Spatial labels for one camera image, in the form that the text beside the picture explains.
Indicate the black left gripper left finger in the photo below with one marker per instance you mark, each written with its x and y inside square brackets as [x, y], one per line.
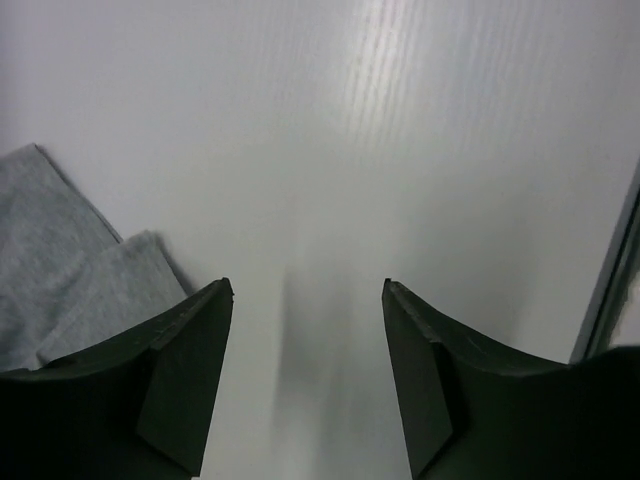
[136, 406]

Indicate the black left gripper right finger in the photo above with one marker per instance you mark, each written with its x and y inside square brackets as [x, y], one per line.
[474, 408]

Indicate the grey t-shirt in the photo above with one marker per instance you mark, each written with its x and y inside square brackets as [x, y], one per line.
[68, 281]

